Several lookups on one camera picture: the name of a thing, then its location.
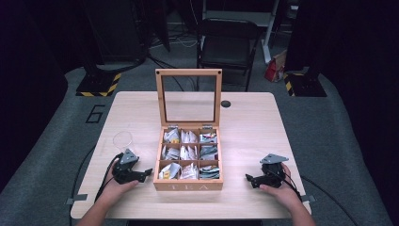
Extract black stand base yellow stripes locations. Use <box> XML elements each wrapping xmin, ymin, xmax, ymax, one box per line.
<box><xmin>282</xmin><ymin>72</ymin><xmax>327</xmax><ymax>98</ymax></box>
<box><xmin>75</xmin><ymin>71</ymin><xmax>122</xmax><ymax>98</ymax></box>

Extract wooden tea box with glass lid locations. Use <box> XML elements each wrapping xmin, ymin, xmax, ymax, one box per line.
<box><xmin>152</xmin><ymin>68</ymin><xmax>225</xmax><ymax>192</ymax></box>

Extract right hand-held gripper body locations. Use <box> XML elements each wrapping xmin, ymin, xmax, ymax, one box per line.
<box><xmin>259</xmin><ymin>153</ymin><xmax>290</xmax><ymax>189</ymax></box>

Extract clear glass cup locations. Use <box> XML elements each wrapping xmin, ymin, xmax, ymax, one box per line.
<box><xmin>112</xmin><ymin>131</ymin><xmax>135</xmax><ymax>153</ymax></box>

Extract group of white yellow-label tea bags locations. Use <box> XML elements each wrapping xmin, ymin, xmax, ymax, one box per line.
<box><xmin>158</xmin><ymin>128</ymin><xmax>182</xmax><ymax>181</ymax></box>

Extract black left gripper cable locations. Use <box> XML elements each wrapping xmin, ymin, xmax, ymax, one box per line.
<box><xmin>69</xmin><ymin>146</ymin><xmax>124</xmax><ymax>226</ymax></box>

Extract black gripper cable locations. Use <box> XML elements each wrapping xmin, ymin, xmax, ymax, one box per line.
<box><xmin>69</xmin><ymin>146</ymin><xmax>124</xmax><ymax>226</ymax></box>
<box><xmin>272</xmin><ymin>169</ymin><xmax>359</xmax><ymax>226</ymax></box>

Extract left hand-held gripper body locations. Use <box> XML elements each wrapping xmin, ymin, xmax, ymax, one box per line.
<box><xmin>112</xmin><ymin>148</ymin><xmax>140</xmax><ymax>185</ymax></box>

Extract black folding chair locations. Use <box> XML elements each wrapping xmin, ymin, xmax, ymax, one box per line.
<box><xmin>196</xmin><ymin>17</ymin><xmax>263</xmax><ymax>92</ymax></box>

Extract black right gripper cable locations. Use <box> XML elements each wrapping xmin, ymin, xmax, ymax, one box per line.
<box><xmin>272</xmin><ymin>169</ymin><xmax>359</xmax><ymax>226</ymax></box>

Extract white desk frame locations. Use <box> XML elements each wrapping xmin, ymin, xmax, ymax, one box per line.
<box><xmin>201</xmin><ymin>0</ymin><xmax>299</xmax><ymax>65</ymax></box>

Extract group of dark teal tea bags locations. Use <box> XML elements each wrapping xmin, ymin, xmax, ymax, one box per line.
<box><xmin>199</xmin><ymin>131</ymin><xmax>220</xmax><ymax>180</ymax></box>

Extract red and white bag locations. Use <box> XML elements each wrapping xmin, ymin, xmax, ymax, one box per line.
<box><xmin>263</xmin><ymin>49</ymin><xmax>288</xmax><ymax>84</ymax></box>

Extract person's left hand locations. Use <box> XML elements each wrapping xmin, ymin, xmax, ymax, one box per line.
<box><xmin>97</xmin><ymin>158</ymin><xmax>139</xmax><ymax>205</ymax></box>

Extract bundle of floor cables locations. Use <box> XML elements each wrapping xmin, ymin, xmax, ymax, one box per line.
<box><xmin>149</xmin><ymin>18</ymin><xmax>200</xmax><ymax>51</ymax></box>

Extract grey floor mat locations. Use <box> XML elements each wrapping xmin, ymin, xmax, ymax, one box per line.
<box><xmin>0</xmin><ymin>67</ymin><xmax>394</xmax><ymax>226</ymax></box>

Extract person's right hand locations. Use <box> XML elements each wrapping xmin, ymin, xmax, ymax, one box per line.
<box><xmin>259</xmin><ymin>162</ymin><xmax>303</xmax><ymax>207</ymax></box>

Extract group of white red-label tea bags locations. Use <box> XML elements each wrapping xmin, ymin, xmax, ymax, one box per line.
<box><xmin>179</xmin><ymin>129</ymin><xmax>200</xmax><ymax>181</ymax></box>

